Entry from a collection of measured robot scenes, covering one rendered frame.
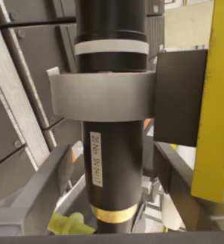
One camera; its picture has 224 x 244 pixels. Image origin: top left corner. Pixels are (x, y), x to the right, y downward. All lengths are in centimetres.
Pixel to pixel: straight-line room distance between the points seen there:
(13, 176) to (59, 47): 20
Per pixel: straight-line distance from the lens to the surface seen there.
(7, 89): 25
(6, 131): 25
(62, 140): 31
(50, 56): 29
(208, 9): 448
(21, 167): 27
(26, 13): 28
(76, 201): 40
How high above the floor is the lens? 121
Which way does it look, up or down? 28 degrees down
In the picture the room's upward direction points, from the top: 97 degrees clockwise
